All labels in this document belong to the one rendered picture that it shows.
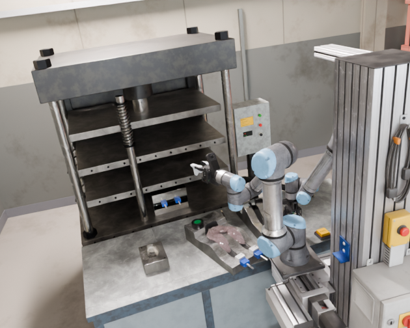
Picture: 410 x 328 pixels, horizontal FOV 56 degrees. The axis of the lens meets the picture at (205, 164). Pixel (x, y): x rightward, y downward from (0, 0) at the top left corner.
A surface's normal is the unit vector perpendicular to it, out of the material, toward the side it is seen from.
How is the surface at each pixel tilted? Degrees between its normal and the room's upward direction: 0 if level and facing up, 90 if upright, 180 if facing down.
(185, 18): 90
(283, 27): 90
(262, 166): 82
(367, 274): 0
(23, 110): 90
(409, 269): 0
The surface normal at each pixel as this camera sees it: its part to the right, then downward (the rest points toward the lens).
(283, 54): 0.22, 0.37
